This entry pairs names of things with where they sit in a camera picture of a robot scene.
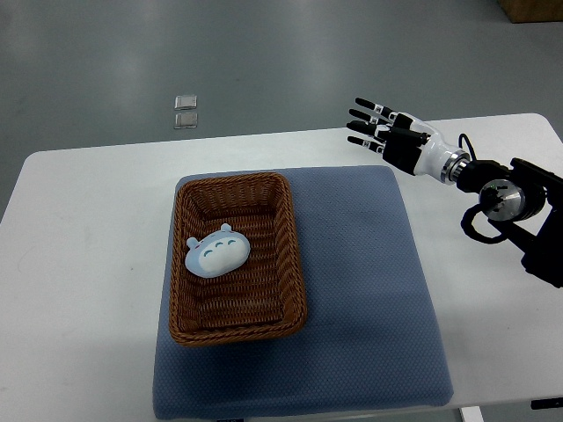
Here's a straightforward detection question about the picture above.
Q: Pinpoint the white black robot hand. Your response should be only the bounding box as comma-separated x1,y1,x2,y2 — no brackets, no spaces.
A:
347,98,467,184

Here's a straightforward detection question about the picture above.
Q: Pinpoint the blue fabric mat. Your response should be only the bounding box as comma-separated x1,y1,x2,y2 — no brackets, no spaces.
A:
153,166,453,419

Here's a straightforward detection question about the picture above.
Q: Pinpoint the brown wicker basket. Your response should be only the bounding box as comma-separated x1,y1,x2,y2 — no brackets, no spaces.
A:
169,172,307,347

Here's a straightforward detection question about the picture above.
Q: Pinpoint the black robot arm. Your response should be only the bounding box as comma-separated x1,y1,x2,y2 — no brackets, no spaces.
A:
347,98,562,288

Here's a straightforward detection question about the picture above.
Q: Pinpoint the upper metal floor plate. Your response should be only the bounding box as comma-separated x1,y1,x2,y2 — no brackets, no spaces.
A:
174,94,197,110

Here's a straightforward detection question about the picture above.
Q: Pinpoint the brown cardboard box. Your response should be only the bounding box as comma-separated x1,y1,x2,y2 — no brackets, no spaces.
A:
497,0,562,24

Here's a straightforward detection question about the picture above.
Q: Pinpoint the white table leg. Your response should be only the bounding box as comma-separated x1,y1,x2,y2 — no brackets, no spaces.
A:
459,406,484,422

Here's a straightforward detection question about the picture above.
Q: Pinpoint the black table bracket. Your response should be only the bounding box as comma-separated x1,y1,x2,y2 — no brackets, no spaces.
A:
530,397,563,411

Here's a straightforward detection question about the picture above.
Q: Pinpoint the blue white plush toy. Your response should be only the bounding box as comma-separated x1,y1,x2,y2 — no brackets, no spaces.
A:
184,223,251,279

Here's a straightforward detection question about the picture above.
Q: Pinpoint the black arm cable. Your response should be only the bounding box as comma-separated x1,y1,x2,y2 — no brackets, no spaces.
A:
457,133,479,162

